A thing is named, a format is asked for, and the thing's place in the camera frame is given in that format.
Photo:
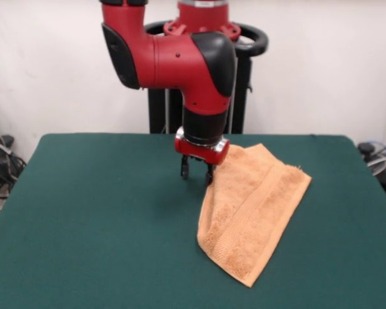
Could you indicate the tan terry towel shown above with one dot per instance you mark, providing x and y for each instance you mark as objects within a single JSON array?
[{"x": 254, "y": 212}]

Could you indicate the dark green table cloth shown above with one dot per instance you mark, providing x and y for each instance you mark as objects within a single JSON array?
[{"x": 67, "y": 209}]

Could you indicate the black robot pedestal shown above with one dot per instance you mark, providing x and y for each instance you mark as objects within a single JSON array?
[{"x": 241, "y": 80}]

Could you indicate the black power adapter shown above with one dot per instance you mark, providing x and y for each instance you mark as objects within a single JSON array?
[
  {"x": 366, "y": 147},
  {"x": 7, "y": 140}
]

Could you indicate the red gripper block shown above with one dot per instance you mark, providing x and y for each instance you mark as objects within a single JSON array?
[{"x": 199, "y": 153}]

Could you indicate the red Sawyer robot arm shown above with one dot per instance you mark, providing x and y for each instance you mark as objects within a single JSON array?
[{"x": 180, "y": 64}]

